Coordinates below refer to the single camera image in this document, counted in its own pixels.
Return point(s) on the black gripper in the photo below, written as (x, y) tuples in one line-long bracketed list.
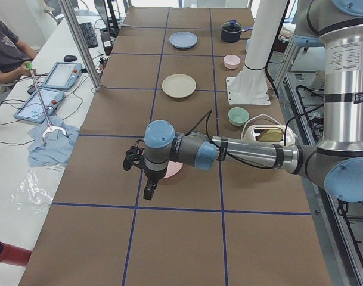
[(153, 176)]

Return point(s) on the pink plate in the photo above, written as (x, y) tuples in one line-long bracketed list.
[(172, 169)]

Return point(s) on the blue plate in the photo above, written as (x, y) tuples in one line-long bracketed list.
[(183, 40)]

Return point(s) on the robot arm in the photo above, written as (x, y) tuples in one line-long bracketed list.
[(335, 164)]

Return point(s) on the blue cloth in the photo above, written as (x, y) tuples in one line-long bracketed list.
[(58, 147)]

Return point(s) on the cream plate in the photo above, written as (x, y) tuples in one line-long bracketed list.
[(178, 85)]

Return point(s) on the green bowl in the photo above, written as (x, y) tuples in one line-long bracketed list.
[(238, 116)]

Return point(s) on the clear plastic bag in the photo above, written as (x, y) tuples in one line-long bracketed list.
[(36, 191)]

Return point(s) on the cream toaster with bread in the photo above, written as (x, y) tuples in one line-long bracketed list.
[(274, 133)]

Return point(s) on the lower teach pendant tablet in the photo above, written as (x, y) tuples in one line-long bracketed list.
[(32, 109)]

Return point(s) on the teach pendant tablet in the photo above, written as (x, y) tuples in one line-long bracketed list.
[(63, 76), (32, 109)]

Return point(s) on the upper teach pendant tablet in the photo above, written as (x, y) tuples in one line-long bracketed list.
[(63, 76)]

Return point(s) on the pink bowl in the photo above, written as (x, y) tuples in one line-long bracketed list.
[(231, 61)]

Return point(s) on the black computer mouse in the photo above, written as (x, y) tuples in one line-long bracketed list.
[(69, 58)]

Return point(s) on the red cylinder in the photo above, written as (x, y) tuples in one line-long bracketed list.
[(13, 255)]

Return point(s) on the black keyboard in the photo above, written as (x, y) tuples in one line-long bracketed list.
[(89, 35)]

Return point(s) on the grabber stick tool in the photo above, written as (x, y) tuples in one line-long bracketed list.
[(50, 128)]

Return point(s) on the dark blue pot with lid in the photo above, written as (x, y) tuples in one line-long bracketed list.
[(231, 31)]

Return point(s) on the light blue cup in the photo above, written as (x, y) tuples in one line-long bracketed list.
[(248, 44)]

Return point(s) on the seated person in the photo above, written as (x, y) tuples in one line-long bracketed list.
[(14, 55)]

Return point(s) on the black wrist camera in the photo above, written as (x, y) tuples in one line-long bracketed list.
[(134, 157)]

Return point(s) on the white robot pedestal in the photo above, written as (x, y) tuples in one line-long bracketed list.
[(250, 86)]

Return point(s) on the aluminium frame post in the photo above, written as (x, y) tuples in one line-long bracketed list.
[(79, 40)]

